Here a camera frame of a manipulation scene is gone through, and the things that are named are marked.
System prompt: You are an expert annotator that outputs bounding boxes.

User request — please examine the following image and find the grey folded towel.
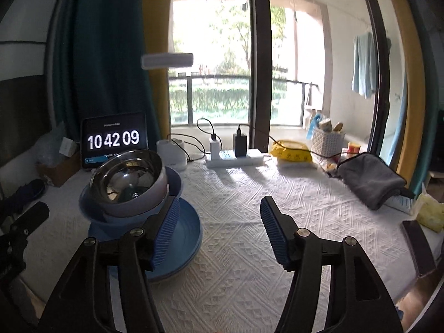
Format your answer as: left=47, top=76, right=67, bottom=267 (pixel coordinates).
left=336, top=152, right=415, bottom=211

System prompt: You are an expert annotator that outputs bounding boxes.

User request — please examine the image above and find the tablet showing clock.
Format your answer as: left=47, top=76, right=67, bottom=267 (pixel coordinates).
left=80, top=112, right=148, bottom=170

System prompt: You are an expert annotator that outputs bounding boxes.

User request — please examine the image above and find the white plastic basket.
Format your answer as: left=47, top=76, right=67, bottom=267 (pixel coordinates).
left=312, top=128, right=345, bottom=159

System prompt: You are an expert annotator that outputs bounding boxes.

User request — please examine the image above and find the yellow right curtain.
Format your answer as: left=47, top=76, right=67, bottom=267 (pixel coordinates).
left=391, top=0, right=426, bottom=184

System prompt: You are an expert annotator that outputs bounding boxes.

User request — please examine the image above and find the black power adapter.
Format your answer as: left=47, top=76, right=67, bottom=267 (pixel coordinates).
left=233, top=127, right=248, bottom=158

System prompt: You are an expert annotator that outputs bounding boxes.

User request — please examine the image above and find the white power strip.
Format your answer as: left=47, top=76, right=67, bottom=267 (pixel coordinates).
left=205, top=149, right=264, bottom=168

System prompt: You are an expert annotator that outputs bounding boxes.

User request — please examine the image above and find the cardboard box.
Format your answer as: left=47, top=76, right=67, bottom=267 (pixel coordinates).
left=36, top=152, right=80, bottom=187

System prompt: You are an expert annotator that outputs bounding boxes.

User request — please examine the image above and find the red yellow can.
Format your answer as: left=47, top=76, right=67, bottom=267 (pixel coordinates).
left=347, top=142, right=360, bottom=157

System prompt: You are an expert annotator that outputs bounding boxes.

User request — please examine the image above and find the small white box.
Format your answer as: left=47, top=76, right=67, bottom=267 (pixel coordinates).
left=59, top=137, right=77, bottom=158

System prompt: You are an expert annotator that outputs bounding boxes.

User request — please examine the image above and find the light blue plate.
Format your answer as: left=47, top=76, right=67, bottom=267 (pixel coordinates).
left=88, top=198, right=203, bottom=283

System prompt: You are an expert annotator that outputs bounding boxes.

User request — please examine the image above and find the yellow curtain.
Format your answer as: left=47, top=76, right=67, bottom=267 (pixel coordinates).
left=391, top=0, right=426, bottom=184
left=142, top=0, right=171, bottom=139

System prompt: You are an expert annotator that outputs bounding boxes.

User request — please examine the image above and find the pink steel bowl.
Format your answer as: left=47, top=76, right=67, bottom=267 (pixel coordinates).
left=89, top=150, right=167, bottom=205

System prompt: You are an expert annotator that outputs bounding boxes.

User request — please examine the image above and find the large blue bowl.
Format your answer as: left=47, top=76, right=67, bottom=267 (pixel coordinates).
left=79, top=167, right=183, bottom=241

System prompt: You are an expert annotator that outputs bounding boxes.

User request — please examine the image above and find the yellow left curtain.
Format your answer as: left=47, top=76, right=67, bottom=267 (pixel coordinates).
left=142, top=0, right=171, bottom=139

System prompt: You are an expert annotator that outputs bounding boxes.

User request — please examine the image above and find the teal left curtain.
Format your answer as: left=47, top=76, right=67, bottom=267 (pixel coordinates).
left=51, top=0, right=160, bottom=148

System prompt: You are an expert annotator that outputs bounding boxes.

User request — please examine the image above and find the yellow snack bag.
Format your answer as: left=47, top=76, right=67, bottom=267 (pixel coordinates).
left=269, top=140, right=312, bottom=163

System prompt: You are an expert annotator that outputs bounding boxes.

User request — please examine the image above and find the white charger plug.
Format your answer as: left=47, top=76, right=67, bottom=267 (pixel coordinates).
left=209, top=133, right=222, bottom=161

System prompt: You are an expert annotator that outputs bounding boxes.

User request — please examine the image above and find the hanging light blue towel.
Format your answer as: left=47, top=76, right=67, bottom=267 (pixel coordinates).
left=351, top=32, right=377, bottom=99

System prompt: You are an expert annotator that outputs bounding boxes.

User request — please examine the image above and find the white desk lamp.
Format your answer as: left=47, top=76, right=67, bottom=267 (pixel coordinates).
left=141, top=53, right=193, bottom=171

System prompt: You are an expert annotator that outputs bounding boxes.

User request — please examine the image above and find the black cable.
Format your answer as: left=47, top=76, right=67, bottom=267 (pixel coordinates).
left=237, top=123, right=348, bottom=160

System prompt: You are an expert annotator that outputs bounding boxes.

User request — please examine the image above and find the yellow tissue pack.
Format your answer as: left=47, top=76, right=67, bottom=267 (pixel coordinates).
left=415, top=193, right=444, bottom=233

